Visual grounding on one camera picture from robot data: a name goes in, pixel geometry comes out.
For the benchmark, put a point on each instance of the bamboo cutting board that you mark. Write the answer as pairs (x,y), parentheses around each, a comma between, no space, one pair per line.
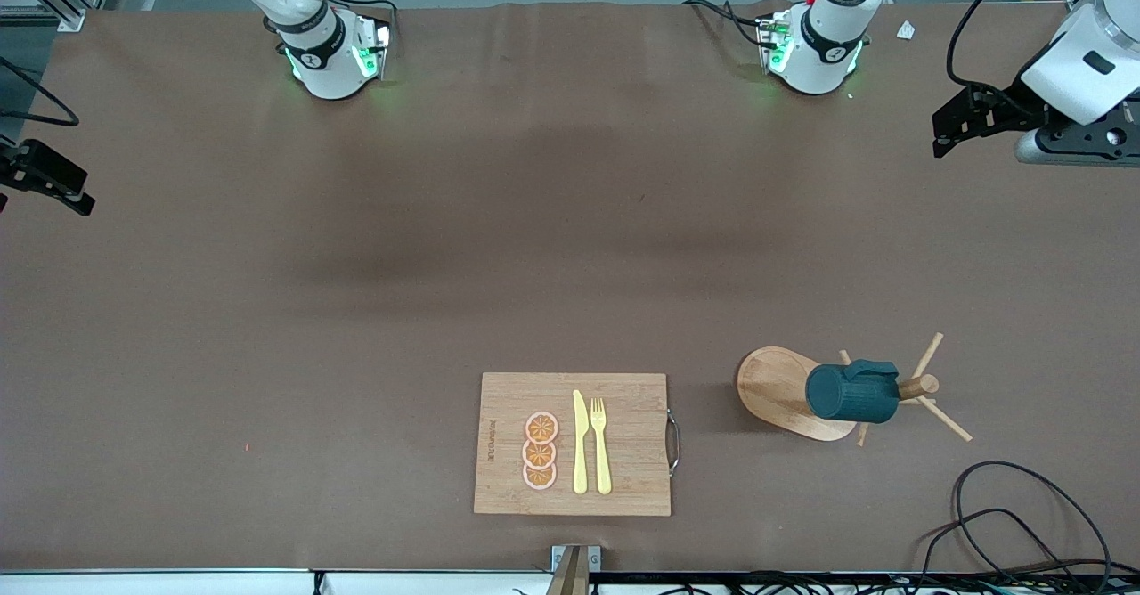
(632,435)

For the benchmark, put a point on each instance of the orange slice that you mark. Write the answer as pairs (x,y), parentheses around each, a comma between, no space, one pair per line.
(541,427)

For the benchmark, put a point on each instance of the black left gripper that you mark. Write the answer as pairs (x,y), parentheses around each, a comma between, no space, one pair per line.
(1013,107)

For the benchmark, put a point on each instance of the wooden mug tree stand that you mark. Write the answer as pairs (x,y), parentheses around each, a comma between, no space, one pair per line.
(775,390)

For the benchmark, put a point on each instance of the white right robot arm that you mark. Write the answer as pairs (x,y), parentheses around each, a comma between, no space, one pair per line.
(325,61)

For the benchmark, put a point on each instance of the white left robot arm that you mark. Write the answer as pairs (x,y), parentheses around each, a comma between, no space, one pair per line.
(819,43)

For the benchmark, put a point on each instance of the table cover sheet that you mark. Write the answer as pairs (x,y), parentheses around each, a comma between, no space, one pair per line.
(267,221)

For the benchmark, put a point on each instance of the yellow plastic fork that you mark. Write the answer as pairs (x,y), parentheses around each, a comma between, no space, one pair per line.
(602,461)

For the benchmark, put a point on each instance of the white paper scrap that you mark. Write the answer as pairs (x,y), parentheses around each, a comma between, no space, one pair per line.
(906,30)

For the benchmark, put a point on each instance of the metal bracket with brown post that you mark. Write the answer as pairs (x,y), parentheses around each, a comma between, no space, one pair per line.
(559,559)

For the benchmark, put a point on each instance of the yellow plastic knife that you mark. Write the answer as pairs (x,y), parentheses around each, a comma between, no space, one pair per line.
(580,452)

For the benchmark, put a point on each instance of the white table edge rail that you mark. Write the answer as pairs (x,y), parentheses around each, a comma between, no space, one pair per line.
(178,583)

